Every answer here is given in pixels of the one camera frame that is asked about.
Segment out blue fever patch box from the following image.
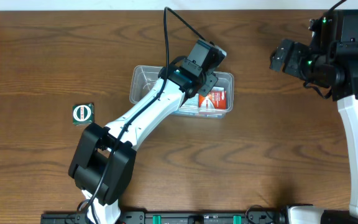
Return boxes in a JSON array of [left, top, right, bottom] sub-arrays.
[[172, 94, 226, 118]]

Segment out red white medicine box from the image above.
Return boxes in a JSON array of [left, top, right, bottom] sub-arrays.
[[198, 91, 227, 110]]

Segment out green Zam-Buk ointment box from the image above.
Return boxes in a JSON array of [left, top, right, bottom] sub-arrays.
[[72, 103, 94, 126]]

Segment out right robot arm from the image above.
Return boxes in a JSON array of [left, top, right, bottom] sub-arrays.
[[270, 39, 358, 223]]

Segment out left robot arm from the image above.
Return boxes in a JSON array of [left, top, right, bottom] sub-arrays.
[[68, 56, 219, 223]]

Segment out clear plastic container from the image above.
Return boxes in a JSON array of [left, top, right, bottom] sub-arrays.
[[129, 65, 234, 113]]

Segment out black mounting rail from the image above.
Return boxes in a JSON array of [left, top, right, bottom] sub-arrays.
[[40, 204, 358, 224]]

